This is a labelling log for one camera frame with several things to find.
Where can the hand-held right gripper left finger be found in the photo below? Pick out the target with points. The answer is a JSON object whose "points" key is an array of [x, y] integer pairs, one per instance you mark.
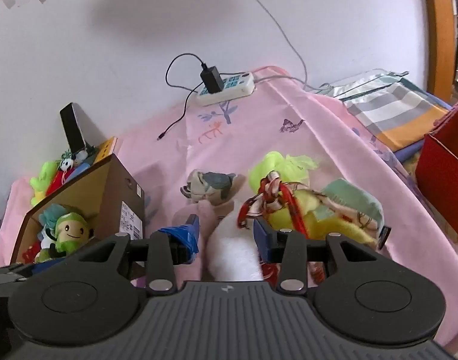
{"points": [[187, 238]]}

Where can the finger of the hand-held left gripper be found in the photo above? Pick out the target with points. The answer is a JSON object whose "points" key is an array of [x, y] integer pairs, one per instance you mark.
{"points": [[11, 272]]}

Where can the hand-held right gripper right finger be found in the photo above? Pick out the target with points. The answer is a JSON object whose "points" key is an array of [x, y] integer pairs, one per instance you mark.
{"points": [[261, 242]]}

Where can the white fluffy plush toy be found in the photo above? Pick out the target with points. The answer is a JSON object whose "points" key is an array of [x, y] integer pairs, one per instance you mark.
{"points": [[232, 255]]}

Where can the red patterned silk scarf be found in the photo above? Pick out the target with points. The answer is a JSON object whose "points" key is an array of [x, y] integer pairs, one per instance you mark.
{"points": [[277, 195]]}

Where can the grey cloth bundle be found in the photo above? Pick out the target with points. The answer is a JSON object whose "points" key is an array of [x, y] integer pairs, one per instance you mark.
{"points": [[210, 187]]}

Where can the yellow plush toy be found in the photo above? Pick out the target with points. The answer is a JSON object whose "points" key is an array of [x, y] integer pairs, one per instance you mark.
{"points": [[306, 200]]}

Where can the brown cardboard box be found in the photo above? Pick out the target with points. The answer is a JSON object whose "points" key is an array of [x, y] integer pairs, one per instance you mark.
{"points": [[112, 180]]}

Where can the red fuzzy toy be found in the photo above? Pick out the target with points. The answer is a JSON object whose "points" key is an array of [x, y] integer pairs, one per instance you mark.
{"points": [[28, 255]]}

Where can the teal fluffy plush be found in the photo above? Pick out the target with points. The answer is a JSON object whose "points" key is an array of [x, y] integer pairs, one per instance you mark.
{"points": [[50, 215]]}

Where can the green plush doll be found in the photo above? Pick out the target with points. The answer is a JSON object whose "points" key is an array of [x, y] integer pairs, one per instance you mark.
{"points": [[69, 230]]}

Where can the light green plush toy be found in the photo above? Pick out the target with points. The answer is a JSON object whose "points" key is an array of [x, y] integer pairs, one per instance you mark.
{"points": [[41, 182]]}

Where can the red plush chili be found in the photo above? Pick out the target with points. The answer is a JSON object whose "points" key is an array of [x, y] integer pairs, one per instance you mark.
{"points": [[58, 180]]}

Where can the pink printed bedsheet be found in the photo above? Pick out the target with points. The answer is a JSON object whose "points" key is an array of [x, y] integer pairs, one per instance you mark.
{"points": [[270, 127]]}

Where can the blue oval case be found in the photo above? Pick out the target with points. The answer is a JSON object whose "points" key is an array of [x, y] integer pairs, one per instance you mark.
{"points": [[77, 170]]}

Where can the small panda plush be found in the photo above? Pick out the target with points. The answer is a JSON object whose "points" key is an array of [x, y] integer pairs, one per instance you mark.
{"points": [[67, 164]]}

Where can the yellow book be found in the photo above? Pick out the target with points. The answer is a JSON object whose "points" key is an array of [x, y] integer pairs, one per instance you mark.
{"points": [[105, 148]]}

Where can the small black tag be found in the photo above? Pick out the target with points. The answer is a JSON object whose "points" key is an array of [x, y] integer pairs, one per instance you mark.
{"points": [[384, 236]]}

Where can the black phone stand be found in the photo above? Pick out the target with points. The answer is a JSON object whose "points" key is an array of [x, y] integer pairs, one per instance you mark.
{"points": [[84, 148]]}

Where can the white power strip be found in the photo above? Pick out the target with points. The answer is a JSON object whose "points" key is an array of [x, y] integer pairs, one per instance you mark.
{"points": [[229, 88]]}

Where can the black smartphone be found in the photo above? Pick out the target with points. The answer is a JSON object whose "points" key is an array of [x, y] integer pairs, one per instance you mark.
{"points": [[70, 125]]}

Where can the black charger adapter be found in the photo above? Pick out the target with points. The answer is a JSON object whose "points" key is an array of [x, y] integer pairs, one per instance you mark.
{"points": [[211, 78]]}

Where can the striped folded blanket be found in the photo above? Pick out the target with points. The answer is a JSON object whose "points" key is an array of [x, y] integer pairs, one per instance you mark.
{"points": [[394, 112]]}

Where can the red box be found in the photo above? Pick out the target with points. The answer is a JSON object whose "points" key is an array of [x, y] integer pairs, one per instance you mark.
{"points": [[443, 165]]}

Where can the wooden door frame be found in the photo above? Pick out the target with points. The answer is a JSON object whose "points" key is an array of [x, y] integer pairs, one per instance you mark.
{"points": [[437, 26]]}

